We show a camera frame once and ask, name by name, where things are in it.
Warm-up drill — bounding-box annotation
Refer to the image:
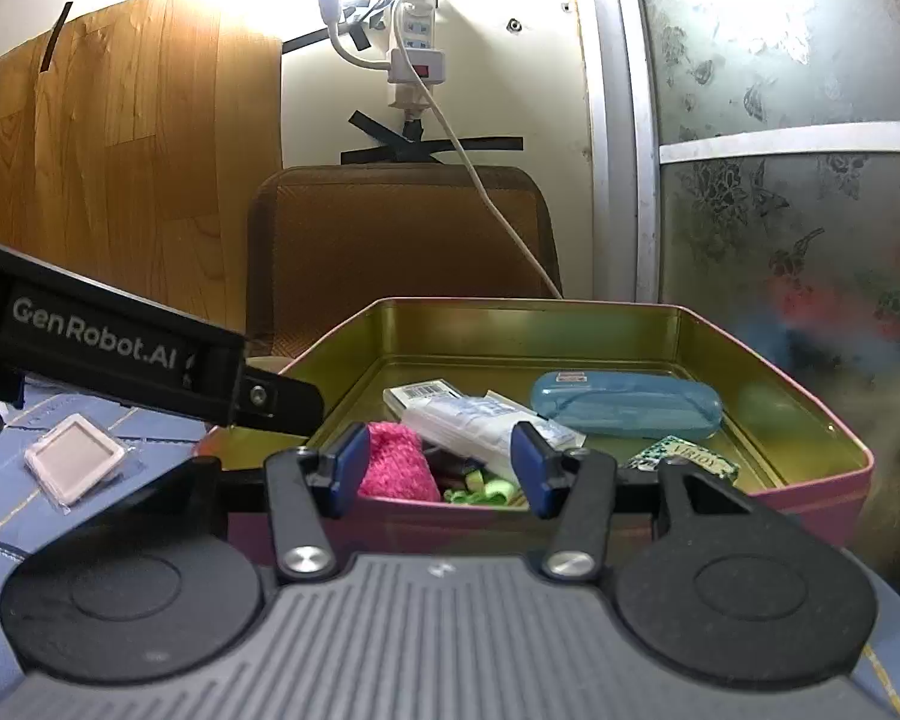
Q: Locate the white cable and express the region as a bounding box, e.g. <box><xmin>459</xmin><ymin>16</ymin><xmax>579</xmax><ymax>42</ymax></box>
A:
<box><xmin>420</xmin><ymin>82</ymin><xmax>565</xmax><ymax>299</ymax></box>

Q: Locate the frosted patterned glass door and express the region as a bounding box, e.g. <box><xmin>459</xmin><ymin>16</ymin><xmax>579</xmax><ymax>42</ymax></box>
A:
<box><xmin>607</xmin><ymin>0</ymin><xmax>900</xmax><ymax>593</ymax></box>

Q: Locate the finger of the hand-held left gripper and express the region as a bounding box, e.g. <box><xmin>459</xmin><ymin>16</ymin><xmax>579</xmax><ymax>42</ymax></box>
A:
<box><xmin>236</xmin><ymin>367</ymin><xmax>323</xmax><ymax>436</ymax></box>

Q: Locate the pink tin box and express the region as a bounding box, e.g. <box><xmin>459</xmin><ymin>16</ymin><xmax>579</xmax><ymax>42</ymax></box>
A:
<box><xmin>202</xmin><ymin>298</ymin><xmax>876</xmax><ymax>550</ymax></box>

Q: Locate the green patterned small carton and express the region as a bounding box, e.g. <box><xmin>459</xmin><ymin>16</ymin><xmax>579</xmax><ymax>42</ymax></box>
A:
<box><xmin>628</xmin><ymin>435</ymin><xmax>740</xmax><ymax>483</ymax></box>

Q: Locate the clear packet with blue print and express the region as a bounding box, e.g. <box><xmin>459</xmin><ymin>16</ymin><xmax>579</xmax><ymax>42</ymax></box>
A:
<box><xmin>405</xmin><ymin>394</ymin><xmax>584</xmax><ymax>482</ymax></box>

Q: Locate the white square pad packet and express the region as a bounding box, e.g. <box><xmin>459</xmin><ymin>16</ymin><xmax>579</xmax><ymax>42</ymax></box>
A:
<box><xmin>24</xmin><ymin>414</ymin><xmax>128</xmax><ymax>509</ymax></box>

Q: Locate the wood grain sheet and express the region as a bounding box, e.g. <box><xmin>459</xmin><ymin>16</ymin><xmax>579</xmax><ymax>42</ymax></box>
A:
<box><xmin>0</xmin><ymin>0</ymin><xmax>286</xmax><ymax>332</ymax></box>

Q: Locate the black tape cross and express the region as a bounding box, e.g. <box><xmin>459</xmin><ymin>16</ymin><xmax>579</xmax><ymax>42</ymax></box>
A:
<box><xmin>340</xmin><ymin>111</ymin><xmax>524</xmax><ymax>166</ymax></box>

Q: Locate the black tape strip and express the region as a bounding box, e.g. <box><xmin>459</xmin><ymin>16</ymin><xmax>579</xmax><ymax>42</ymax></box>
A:
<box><xmin>40</xmin><ymin>1</ymin><xmax>74</xmax><ymax>76</ymax></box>

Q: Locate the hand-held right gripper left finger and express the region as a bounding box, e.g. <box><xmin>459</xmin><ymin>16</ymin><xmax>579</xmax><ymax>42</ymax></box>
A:
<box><xmin>120</xmin><ymin>422</ymin><xmax>372</xmax><ymax>582</ymax></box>

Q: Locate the blue checked tablecloth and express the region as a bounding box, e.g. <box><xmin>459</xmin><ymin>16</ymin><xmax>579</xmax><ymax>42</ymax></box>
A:
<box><xmin>0</xmin><ymin>375</ymin><xmax>286</xmax><ymax>713</ymax></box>

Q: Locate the white power strip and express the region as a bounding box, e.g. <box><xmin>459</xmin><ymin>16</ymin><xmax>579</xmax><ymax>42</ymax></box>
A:
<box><xmin>386</xmin><ymin>0</ymin><xmax>449</xmax><ymax>112</ymax></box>

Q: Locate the brown chair cushion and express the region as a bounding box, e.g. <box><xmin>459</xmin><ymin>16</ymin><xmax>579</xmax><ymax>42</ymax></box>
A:
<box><xmin>246</xmin><ymin>163</ymin><xmax>565</xmax><ymax>362</ymax></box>

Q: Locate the green cloth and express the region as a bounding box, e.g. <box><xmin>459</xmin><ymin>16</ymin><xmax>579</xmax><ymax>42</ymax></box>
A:
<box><xmin>442</xmin><ymin>469</ymin><xmax>524</xmax><ymax>509</ymax></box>

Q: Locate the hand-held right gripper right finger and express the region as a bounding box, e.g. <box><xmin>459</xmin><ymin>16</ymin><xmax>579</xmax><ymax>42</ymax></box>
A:
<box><xmin>511</xmin><ymin>422</ymin><xmax>758</xmax><ymax>580</ymax></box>

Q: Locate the pink fluffy sock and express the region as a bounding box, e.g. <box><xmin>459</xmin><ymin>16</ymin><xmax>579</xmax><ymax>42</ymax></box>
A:
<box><xmin>356</xmin><ymin>422</ymin><xmax>443</xmax><ymax>505</ymax></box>

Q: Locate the blue plastic case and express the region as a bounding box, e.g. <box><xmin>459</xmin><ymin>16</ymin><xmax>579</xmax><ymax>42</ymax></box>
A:
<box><xmin>530</xmin><ymin>370</ymin><xmax>724</xmax><ymax>441</ymax></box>

